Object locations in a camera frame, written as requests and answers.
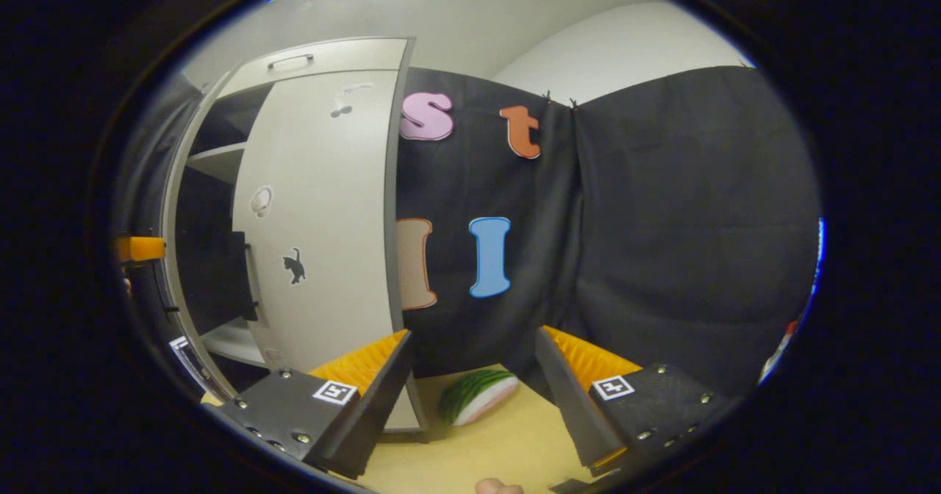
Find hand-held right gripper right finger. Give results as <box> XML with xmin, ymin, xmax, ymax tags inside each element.
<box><xmin>535</xmin><ymin>326</ymin><xmax>732</xmax><ymax>478</ymax></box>

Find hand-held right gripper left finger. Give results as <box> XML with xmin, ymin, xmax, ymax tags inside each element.
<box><xmin>213</xmin><ymin>329</ymin><xmax>414</xmax><ymax>480</ymax></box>

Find white and grey cabinet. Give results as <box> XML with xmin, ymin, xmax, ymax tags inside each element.
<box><xmin>163</xmin><ymin>36</ymin><xmax>429</xmax><ymax>436</ymax></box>

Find white cabinet door cat sticker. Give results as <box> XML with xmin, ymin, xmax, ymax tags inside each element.
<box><xmin>232</xmin><ymin>68</ymin><xmax>429</xmax><ymax>434</ymax></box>

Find white cabinet shelf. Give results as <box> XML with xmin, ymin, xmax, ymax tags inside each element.
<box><xmin>187</xmin><ymin>141</ymin><xmax>249</xmax><ymax>185</ymax></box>
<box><xmin>200</xmin><ymin>318</ymin><xmax>269</xmax><ymax>368</ymax></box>

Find white cabinet drawer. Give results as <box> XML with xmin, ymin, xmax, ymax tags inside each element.
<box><xmin>221</xmin><ymin>37</ymin><xmax>416</xmax><ymax>98</ymax></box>

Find black backdrop cloth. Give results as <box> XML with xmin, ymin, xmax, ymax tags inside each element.
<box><xmin>110</xmin><ymin>75</ymin><xmax>207</xmax><ymax>377</ymax></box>
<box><xmin>397</xmin><ymin>64</ymin><xmax>823</xmax><ymax>399</ymax></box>

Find watermelon slice toy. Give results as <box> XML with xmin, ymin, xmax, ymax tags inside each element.
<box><xmin>439</xmin><ymin>369</ymin><xmax>521</xmax><ymax>427</ymax></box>

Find white and red item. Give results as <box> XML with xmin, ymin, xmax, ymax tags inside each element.
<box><xmin>757</xmin><ymin>319</ymin><xmax>804</xmax><ymax>386</ymax></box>

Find black door handle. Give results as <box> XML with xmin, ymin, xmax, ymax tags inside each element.
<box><xmin>221</xmin><ymin>231</ymin><xmax>260</xmax><ymax>322</ymax></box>

